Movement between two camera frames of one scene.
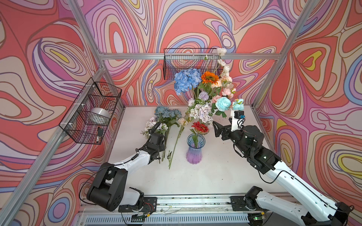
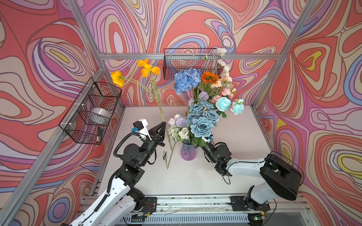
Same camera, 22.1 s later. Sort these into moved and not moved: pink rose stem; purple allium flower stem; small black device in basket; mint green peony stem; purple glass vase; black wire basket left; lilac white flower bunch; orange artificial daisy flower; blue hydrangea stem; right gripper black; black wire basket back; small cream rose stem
Moved: right gripper black; purple glass vase; lilac white flower bunch; small cream rose stem
Not moved: orange artificial daisy flower; black wire basket left; pink rose stem; purple allium flower stem; small black device in basket; black wire basket back; mint green peony stem; blue hydrangea stem
